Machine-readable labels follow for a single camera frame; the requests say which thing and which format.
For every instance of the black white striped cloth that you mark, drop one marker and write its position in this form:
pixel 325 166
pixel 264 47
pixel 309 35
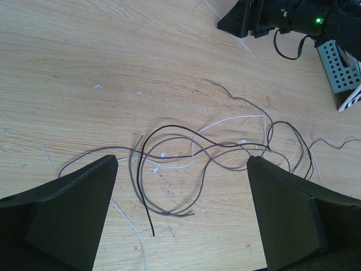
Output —
pixel 347 100

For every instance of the white zip tie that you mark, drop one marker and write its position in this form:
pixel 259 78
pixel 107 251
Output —
pixel 219 9

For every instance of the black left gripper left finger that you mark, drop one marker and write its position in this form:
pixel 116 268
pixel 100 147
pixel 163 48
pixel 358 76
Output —
pixel 58 225

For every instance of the light blue perforated basket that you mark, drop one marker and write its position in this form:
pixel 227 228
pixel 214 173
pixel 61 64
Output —
pixel 343 73

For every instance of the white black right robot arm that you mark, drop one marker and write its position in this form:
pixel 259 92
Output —
pixel 322 21

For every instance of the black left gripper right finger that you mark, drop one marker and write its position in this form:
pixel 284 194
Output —
pixel 303 226

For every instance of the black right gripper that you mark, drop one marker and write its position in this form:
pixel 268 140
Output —
pixel 257 17

